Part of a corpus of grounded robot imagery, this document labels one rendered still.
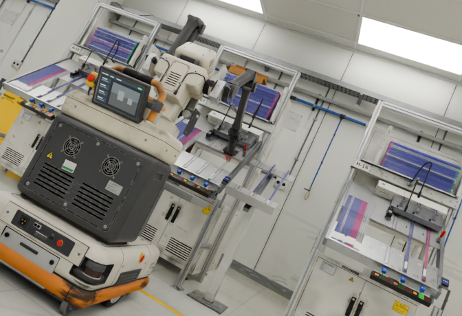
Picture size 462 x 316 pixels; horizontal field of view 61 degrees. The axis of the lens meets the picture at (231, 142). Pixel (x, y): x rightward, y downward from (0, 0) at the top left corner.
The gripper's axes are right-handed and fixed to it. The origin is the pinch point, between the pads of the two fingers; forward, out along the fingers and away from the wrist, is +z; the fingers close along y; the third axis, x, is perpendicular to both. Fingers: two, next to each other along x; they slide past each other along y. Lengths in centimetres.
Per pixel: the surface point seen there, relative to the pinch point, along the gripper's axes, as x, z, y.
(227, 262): 49, 43, -34
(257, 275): -81, 177, -36
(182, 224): 28, 52, 14
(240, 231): 35, 26, -33
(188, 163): 20.1, 3.5, 22.3
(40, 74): -2, 0, 195
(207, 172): 19.4, 3.4, 6.4
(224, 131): -26.1, -7.1, 18.3
